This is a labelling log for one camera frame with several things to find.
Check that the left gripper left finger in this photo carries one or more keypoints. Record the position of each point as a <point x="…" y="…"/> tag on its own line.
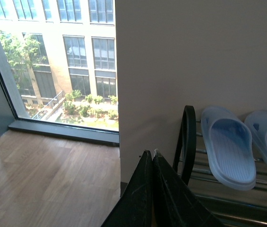
<point x="134" y="209"/>

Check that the black metal shoe rack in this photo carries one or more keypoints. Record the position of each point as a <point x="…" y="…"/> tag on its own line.
<point x="232" y="207"/>

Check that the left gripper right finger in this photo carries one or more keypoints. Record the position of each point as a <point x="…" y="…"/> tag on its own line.
<point x="174" y="204"/>

